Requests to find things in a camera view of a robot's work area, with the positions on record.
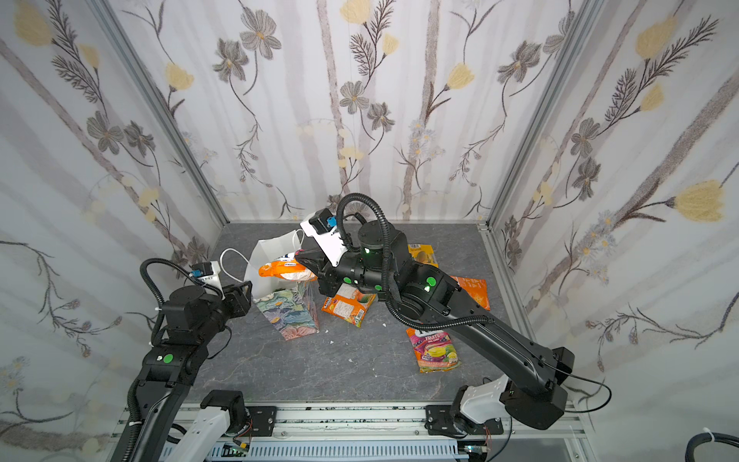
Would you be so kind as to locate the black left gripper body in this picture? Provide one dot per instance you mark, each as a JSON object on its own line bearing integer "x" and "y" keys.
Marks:
{"x": 234, "y": 304}

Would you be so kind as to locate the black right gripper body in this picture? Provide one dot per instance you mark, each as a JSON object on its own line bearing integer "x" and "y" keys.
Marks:
{"x": 315, "y": 264}

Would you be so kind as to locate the orange white snack packet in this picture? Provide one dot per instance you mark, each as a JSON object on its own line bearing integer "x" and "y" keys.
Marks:
{"x": 349, "y": 304}

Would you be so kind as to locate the floral white paper bag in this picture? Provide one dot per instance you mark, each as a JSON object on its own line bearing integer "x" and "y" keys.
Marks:
{"x": 288, "y": 305}

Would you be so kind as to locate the red orange Fox's candy packet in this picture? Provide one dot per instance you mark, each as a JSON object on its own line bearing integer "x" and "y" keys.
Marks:
{"x": 287, "y": 268}

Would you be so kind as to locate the pink Fox's candy packet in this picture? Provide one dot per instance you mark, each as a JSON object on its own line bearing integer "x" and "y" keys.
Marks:
{"x": 433, "y": 350}

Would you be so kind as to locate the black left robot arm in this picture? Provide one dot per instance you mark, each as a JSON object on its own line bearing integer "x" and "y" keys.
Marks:
{"x": 186, "y": 323}

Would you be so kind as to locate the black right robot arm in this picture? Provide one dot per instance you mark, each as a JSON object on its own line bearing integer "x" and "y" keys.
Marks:
{"x": 356, "y": 245}

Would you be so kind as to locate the yellow mango gummy packet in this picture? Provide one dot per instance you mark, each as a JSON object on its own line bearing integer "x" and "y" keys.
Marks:
{"x": 423, "y": 253}

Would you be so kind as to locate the orange chips packet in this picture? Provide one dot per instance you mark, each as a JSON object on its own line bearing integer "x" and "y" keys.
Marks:
{"x": 477, "y": 289}

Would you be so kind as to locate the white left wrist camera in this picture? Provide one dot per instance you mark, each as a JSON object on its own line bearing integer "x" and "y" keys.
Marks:
{"x": 207, "y": 272}

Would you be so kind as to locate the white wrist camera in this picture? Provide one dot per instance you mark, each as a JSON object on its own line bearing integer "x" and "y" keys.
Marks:
{"x": 322, "y": 226}
{"x": 207, "y": 272}

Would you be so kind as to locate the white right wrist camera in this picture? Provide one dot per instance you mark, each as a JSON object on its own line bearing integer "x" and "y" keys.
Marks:
{"x": 322, "y": 226}

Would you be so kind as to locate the white cable duct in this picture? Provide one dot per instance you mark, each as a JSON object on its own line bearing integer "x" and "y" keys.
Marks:
{"x": 426, "y": 450}

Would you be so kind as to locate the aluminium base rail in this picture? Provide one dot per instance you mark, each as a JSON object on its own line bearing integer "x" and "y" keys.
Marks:
{"x": 225, "y": 430}

